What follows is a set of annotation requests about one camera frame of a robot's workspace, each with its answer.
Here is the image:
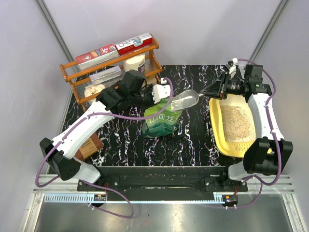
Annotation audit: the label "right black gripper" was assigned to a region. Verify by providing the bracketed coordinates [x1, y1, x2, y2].
[201, 72, 247, 101]

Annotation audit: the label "grey metal scoop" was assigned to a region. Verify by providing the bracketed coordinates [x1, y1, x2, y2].
[170, 89, 200, 112]

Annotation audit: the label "green litter bag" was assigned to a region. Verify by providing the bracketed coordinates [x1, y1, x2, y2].
[141, 104, 182, 138]

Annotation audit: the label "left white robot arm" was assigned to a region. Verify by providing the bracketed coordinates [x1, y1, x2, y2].
[39, 70, 170, 191]

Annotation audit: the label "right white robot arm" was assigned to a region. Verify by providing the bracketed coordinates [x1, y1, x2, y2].
[200, 60, 293, 191]

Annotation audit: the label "yellow litter box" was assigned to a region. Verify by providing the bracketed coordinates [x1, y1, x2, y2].
[209, 94, 256, 158]

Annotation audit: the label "red white foil box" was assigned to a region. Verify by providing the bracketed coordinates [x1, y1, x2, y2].
[115, 32, 153, 56]

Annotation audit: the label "red grey wrap box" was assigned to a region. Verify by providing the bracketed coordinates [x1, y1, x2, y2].
[75, 44, 119, 70]

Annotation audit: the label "clear plastic bag pack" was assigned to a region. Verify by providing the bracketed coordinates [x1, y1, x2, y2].
[89, 66, 122, 85]

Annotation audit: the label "orange wooden shelf rack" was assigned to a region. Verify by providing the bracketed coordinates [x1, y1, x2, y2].
[60, 32, 162, 111]

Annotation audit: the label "brown scouring pad pack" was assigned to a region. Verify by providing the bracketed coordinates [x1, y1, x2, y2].
[75, 133, 104, 161]

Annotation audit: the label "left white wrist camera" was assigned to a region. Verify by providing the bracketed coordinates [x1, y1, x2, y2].
[152, 78, 171, 104]

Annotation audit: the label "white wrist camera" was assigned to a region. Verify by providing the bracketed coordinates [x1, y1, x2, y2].
[152, 78, 171, 104]
[225, 58, 238, 78]

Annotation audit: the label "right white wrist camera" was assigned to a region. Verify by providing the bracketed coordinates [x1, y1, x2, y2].
[225, 58, 238, 78]

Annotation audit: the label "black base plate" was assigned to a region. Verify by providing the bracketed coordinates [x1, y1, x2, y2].
[77, 166, 248, 202]

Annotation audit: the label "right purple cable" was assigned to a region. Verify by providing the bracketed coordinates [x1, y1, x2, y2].
[223, 58, 283, 209]

